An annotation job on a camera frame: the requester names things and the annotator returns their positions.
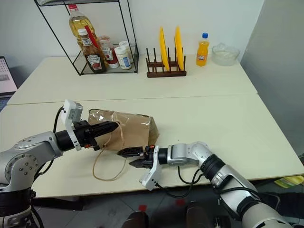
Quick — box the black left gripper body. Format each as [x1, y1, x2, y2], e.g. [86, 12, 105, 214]
[73, 120, 100, 151]

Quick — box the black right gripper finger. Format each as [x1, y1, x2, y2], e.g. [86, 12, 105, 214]
[117, 147, 144, 158]
[129, 158, 146, 170]

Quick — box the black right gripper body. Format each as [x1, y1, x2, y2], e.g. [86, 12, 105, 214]
[142, 145, 156, 170]

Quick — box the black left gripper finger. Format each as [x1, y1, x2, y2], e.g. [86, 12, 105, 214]
[89, 121, 119, 133]
[91, 129, 116, 139]

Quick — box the brown paper bag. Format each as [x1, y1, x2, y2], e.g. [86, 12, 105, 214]
[87, 108, 161, 152]

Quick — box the dark rounded shape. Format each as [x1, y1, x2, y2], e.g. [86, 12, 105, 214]
[127, 210, 150, 228]
[186, 200, 211, 228]

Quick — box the glass ketchup bottle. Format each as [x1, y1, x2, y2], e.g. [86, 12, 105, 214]
[77, 28, 107, 75]

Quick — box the white jar blue label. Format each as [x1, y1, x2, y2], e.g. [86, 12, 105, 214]
[114, 46, 133, 70]
[118, 41, 134, 64]

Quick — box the red squeeze ketchup bottle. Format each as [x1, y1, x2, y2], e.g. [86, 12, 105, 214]
[98, 35, 120, 69]

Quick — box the brown wooden dish rack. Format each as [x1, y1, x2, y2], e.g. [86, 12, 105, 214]
[145, 47, 188, 79]

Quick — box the yellow plate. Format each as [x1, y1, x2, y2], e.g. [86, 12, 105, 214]
[174, 25, 186, 72]
[159, 26, 171, 72]

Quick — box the laptop computer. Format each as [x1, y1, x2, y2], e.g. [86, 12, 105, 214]
[0, 56, 19, 113]

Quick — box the cooking oil bottle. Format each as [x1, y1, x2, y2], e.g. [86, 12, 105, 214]
[68, 4, 98, 49]

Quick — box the orange soda bottle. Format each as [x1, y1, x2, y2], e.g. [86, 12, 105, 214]
[196, 32, 210, 67]

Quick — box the clear glass bowl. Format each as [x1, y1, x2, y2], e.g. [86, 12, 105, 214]
[211, 42, 241, 67]

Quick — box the yellow green package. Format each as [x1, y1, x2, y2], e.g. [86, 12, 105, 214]
[274, 176, 304, 190]

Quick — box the tan twine string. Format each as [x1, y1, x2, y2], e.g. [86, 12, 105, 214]
[92, 111, 128, 182]

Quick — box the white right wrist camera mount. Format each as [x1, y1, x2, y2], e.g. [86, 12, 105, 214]
[139, 145, 162, 191]

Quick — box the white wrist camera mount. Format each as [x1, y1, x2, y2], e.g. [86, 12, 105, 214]
[139, 145, 162, 191]
[59, 99, 84, 151]

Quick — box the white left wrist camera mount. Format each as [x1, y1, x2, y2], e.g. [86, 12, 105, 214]
[59, 99, 84, 151]

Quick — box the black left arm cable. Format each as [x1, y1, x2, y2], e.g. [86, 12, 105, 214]
[32, 107, 66, 180]

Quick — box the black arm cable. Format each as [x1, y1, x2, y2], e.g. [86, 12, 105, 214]
[155, 164, 257, 198]
[32, 107, 66, 180]

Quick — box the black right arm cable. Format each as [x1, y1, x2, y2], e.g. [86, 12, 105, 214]
[155, 164, 257, 198]

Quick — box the black wire shelf rack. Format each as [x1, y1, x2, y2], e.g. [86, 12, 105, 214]
[33, 0, 140, 76]

